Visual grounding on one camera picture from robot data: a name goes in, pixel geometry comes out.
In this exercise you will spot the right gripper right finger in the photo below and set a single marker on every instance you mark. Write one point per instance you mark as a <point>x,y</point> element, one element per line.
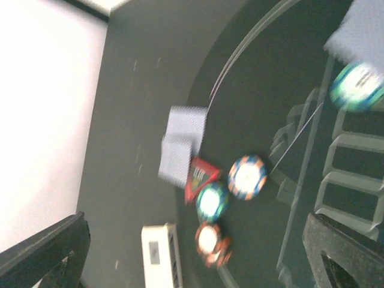
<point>340,256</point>

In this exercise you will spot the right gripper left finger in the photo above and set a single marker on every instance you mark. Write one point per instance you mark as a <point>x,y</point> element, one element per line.
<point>53,257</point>

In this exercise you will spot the purple chips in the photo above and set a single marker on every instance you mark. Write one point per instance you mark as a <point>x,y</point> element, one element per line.
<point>247,176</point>

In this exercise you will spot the red chips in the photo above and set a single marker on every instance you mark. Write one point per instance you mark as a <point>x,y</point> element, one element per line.
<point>213,247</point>

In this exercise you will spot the green chips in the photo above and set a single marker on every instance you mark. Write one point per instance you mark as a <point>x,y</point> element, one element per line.
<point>212,202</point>
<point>357,88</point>

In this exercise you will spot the dealt card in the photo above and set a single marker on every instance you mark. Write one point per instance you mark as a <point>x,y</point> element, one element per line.
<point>360,35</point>
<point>188,122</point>
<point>175,160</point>

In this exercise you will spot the triangular red dealer button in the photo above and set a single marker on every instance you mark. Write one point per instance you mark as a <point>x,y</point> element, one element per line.
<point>201,173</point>

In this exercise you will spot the dealt card top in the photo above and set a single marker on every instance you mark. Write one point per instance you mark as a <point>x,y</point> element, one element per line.
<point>360,35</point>

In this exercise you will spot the round black poker mat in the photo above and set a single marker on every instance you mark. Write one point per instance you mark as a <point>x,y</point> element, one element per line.
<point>267,81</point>

